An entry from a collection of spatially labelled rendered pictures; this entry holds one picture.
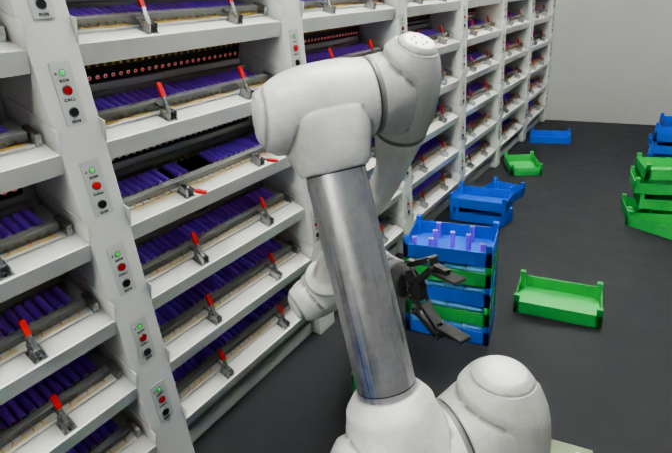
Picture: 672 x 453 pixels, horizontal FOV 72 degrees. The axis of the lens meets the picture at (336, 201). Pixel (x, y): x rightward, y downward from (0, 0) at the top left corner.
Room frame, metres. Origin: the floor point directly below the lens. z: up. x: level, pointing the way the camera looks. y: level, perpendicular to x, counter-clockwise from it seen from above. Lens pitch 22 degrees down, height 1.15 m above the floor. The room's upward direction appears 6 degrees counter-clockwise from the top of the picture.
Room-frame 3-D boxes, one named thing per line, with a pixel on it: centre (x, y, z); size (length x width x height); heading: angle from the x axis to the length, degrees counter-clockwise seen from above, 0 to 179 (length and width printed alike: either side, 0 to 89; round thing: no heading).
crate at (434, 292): (1.47, -0.40, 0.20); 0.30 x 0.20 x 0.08; 64
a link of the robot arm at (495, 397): (0.61, -0.25, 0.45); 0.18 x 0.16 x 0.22; 108
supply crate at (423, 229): (1.47, -0.40, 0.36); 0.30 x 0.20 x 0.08; 64
